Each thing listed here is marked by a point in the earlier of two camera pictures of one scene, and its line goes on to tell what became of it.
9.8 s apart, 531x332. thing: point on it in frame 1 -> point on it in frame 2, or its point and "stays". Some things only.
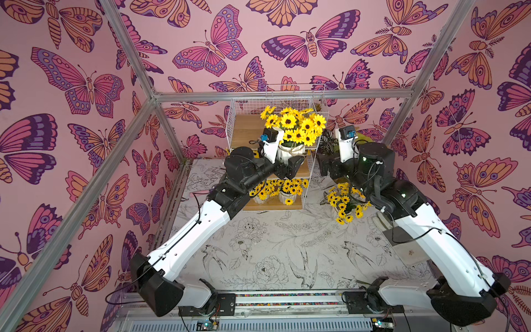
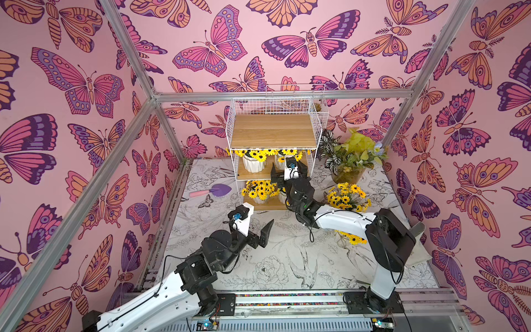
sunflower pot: x=348 y=202 stays
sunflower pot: x=264 y=190 stays
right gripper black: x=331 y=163 -> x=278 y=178
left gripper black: x=289 y=172 -> x=253 y=242
